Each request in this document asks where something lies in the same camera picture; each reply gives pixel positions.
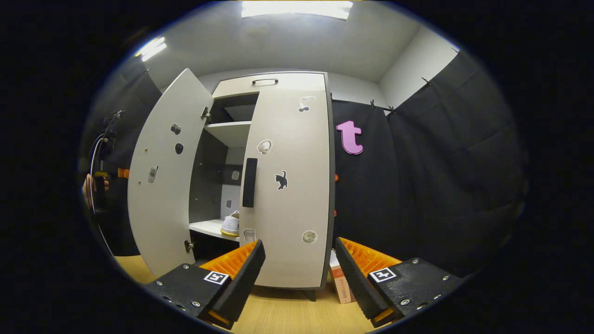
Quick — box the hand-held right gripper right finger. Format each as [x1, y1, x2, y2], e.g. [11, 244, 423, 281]
[334, 235, 465, 333]

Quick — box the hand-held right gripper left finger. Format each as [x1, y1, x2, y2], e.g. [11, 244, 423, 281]
[144, 239, 266, 331]

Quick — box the white shoe with yellow sole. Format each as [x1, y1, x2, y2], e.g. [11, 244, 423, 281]
[220, 211, 241, 238]

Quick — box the white cabinet door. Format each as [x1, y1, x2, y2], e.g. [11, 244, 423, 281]
[239, 86, 336, 291]
[128, 68, 215, 278]

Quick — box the white shoe cabinet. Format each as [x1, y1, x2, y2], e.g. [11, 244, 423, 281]
[188, 71, 336, 302]

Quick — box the orange cardboard box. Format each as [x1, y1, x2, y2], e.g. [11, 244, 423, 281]
[329, 249, 357, 305]

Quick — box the small ceiling light panel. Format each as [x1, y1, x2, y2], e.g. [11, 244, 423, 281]
[135, 37, 167, 62]

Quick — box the large ceiling light panel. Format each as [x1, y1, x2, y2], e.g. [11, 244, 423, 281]
[241, 0, 354, 20]

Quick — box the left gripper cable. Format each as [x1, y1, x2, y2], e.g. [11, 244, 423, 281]
[90, 111, 124, 216]

